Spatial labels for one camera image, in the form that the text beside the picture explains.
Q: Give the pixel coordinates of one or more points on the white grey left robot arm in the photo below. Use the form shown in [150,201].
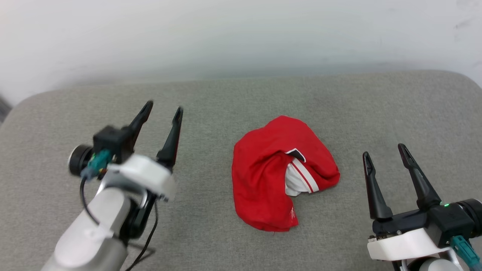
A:
[92,233]

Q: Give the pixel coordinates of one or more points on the red white basketball jersey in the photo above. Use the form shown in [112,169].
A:
[263,180]

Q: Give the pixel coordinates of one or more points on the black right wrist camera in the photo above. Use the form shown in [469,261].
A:
[453,220]

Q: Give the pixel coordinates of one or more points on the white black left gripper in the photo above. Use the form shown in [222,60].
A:
[145,175]

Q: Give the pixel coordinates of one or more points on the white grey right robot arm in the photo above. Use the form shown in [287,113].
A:
[433,265]

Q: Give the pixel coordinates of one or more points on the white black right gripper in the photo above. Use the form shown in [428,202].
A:
[403,244]

